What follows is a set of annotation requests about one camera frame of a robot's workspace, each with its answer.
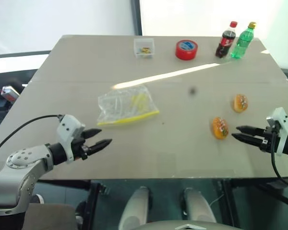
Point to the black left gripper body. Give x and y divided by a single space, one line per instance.
80 149

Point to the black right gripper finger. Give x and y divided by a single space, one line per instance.
246 139
247 129

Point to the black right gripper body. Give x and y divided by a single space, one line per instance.
266 139

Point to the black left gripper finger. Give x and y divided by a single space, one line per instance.
99 144
93 132

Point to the clear zip bag yellow seal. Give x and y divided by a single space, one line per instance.
124 107

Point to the silver rounded robot leg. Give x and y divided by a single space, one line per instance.
134 208
198 208

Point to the green bottle yellow cap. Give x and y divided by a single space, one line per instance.
241 43

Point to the red and silver device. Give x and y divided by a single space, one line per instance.
10 93

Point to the cola bottle red cap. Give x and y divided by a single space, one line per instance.
225 42

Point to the small colourful pieces pile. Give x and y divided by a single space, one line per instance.
144 50

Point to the clear plastic box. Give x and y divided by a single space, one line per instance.
144 46

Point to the red tape roll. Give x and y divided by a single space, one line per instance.
186 49

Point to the grey rounded shape with chevron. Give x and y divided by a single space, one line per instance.
187 226

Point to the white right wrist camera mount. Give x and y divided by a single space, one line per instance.
282 119

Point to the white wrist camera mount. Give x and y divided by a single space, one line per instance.
282 119
67 124

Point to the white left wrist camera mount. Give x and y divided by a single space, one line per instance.
67 124

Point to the dark screen frame post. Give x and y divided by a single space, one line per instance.
138 16

